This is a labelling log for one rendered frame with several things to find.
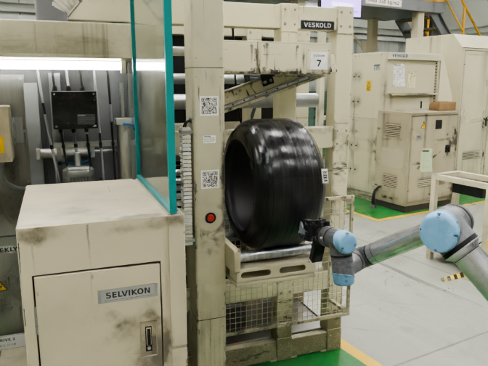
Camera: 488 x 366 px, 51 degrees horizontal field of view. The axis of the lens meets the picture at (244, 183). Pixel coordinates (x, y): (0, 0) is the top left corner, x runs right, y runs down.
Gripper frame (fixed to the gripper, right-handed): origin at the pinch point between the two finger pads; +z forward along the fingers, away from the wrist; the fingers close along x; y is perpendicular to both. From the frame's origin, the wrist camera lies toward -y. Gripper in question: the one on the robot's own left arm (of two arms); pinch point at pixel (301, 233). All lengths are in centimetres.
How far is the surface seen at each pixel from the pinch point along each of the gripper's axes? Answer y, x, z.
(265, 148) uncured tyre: 34.4, 13.9, 0.7
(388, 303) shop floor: -86, -133, 131
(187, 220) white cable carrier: 6.9, 42.2, 16.8
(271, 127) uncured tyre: 42.7, 7.7, 8.2
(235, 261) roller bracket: -9.7, 26.2, 6.4
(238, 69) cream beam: 70, 12, 34
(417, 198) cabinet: -43, -335, 350
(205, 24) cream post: 82, 34, 7
